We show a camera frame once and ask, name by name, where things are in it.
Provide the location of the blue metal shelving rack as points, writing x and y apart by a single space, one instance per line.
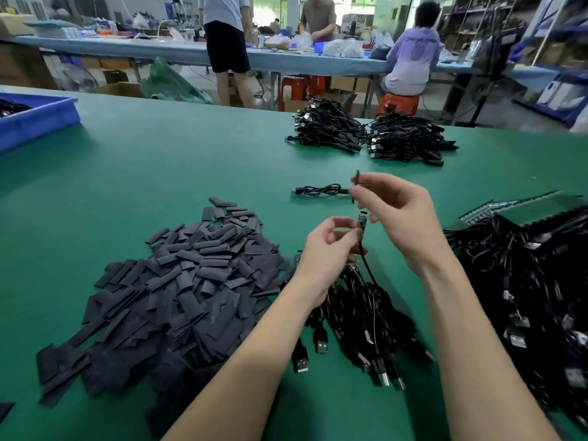
560 50

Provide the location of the open cardboard box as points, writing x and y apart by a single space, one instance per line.
119 89

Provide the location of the person's left hand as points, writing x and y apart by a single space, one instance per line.
323 261

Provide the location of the pile of black sleeve strips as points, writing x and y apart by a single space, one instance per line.
174 298

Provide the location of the long blue work table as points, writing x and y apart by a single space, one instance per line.
138 52

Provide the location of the brown cardboard box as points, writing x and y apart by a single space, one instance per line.
335 102

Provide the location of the person's right forearm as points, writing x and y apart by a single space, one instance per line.
487 363

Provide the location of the black tripod stand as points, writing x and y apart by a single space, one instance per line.
482 50

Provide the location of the red plastic stool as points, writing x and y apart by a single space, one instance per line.
294 89

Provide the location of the green circuit board panel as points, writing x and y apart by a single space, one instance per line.
524 208

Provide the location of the person's right hand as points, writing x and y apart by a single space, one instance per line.
404 220

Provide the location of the orange plastic stool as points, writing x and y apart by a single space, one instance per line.
397 103

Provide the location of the person's left forearm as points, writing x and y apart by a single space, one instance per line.
248 372

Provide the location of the green plastic bag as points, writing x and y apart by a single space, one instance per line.
173 85

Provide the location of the blue plastic bin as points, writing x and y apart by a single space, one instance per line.
41 119

